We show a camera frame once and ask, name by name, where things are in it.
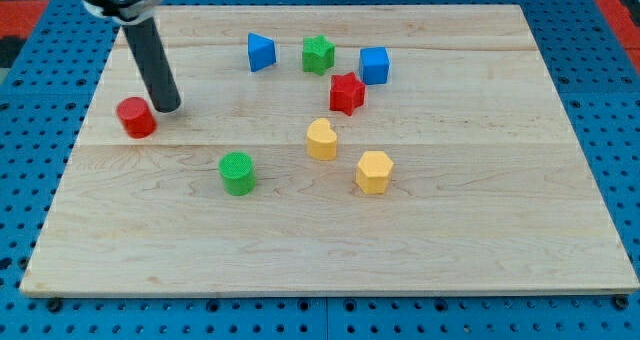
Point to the green cylinder block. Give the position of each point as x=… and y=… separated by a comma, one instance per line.
x=237, y=173

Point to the yellow hexagon block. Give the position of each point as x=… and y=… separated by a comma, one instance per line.
x=373, y=172

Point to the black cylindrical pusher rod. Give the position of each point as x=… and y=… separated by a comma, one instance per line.
x=148, y=51

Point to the green star block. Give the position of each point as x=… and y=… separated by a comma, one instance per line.
x=318, y=54

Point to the yellow heart block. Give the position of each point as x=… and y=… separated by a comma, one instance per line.
x=321, y=140

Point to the blue cube block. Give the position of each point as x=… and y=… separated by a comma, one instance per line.
x=374, y=64

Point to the red cylinder block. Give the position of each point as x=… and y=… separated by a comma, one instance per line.
x=136, y=117

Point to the light wooden board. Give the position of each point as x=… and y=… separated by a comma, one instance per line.
x=490, y=192

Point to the red star block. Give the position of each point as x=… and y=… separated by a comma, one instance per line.
x=347, y=93

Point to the blue triangle block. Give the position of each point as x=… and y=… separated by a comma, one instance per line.
x=261, y=52

